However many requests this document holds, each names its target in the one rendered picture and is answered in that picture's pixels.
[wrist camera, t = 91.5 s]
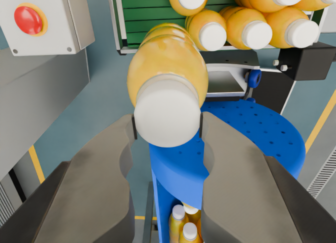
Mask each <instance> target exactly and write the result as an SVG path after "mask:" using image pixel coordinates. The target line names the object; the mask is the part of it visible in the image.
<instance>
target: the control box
mask: <svg viewBox="0 0 336 243"><path fill-rule="evenodd" d="M22 6H26V7H30V8H32V9H33V10H35V11H36V12H37V13H38V14H39V16H40V18H41V20H42V29H41V31H40V32H39V33H38V34H34V35H31V34H27V33H25V32H23V31H22V30H21V29H20V28H19V27H18V26H17V24H16V22H15V19H14V13H15V10H16V9H17V8H18V7H22ZM0 26H1V28H2V31H3V33H4V35H5V38H6V40H7V42H8V45H9V47H10V49H11V52H12V54H13V55H14V56H42V55H70V54H76V53H78V52H79V51H81V50H82V49H84V48H85V47H87V46H88V45H90V44H91V43H93V42H94V41H95V36H94V31H93V26H92V21H91V17H90V12H89V7H88V3H87V0H0Z"/></svg>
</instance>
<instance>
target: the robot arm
mask: <svg viewBox="0 0 336 243"><path fill-rule="evenodd" d="M199 138H201V139H202V140H203V142H204V154H203V164H204V166H205V167H206V169H207V170H208V172H209V176H208V177H207V178H206V179H205V180H204V182H203V189H202V202H201V237H202V239H203V241H204V242H205V243H336V220H335V219H334V218H333V217H332V216H331V215H330V214H329V213H328V212H327V211H326V210H325V209H324V208H323V206H322V205H321V204H320V203H319V202H318V201H317V200H316V199H315V198H314V197H313V196H312V195H311V194H310V193H309V192H308V191H307V190H306V189H305V188H304V187H303V186H302V185H301V184H300V183H299V182H298V181H297V180H296V179H295V178H294V177H293V176H292V175H291V174H290V173H289V172H288V171H287V170H286V169H285V168H284V167H283V166H282V164H281V163H280V162H279V161H278V160H277V159H276V158H275V157H274V156H266V155H265V154H264V153H263V152H262V151H261V150H260V149H259V148H258V147H257V146H256V145H255V144H254V143H253V142H252V141H251V140H250V139H249V138H247V137H246V136H245V135H243V134H242V133H241V132H239V131H238V130H236V129H235V128H233V127H232V126H230V125H229V124H227V123H226V122H224V121H223V120H221V119H219V118H218V117H216V116H215V115H213V114H212V113H210V112H208V111H204V112H201V114H200V125H199ZM137 139H138V131H137V129H136V124H135V117H134V114H132V113H129V114H126V115H124V116H122V117H121V118H120V119H118V120H117V121H115V122H114V123H112V124H111V125H110V126H108V127H107V128H105V129H104V130H103V131H101V132H100V133H98V134H97V135H96V136H94V137H93V138H92V139H91V140H89V141H88V142H87V143H86V144H85V145H84V146H83V147H82V148H81V149H80V150H79V151H78V152H77V153H76V154H75V155H74V156H73V157H72V158H71V160H70V161H62V162H61V163H60V164H59V165H58V166H57V167H56V168H55V169H54V171H53V172H52V173H51V174H50V175H49V176H48V177H47V178H46V179H45V180H44V181H43V182H42V183H41V184H40V185H39V187H38V188H37V189H36V190H35V191H34V192H33V193H32V194H31V195H30V196H29V197H28V198H27V199H26V200H25V202H24V203H23V204H22V205H21V206H20V207H19V208H18V209H17V210H16V211H15V212H14V213H13V214H12V215H11V216H10V218H9V219H8V220H7V221H6V222H5V223H4V224H3V225H2V226H1V228H0V243H132V241H133V240H134V237H135V209H134V204H133V199H132V194H131V189H130V184H129V182H128V181H127V180H126V177H127V175H128V173H129V171H130V169H131V168H132V167H133V158H132V153H131V146H132V144H133V143H134V142H135V140H137Z"/></svg>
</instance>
